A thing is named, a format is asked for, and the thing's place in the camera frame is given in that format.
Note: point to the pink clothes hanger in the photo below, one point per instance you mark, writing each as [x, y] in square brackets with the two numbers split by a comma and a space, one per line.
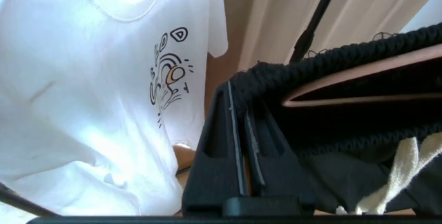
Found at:
[362, 72]

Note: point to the beige curtain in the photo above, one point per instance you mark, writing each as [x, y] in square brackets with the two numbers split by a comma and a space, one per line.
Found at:
[276, 9]

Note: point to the black garment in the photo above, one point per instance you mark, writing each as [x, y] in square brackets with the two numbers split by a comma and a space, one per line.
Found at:
[345, 130]

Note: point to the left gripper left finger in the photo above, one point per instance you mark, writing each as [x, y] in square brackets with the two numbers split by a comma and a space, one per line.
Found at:
[214, 175]

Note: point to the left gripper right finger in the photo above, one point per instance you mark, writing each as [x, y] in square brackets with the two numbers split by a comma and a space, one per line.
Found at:
[276, 179]

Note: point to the black clothes rack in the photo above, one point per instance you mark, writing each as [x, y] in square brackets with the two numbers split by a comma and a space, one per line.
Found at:
[314, 20]

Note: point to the white garment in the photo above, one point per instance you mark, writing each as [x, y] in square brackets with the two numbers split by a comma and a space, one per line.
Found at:
[86, 96]

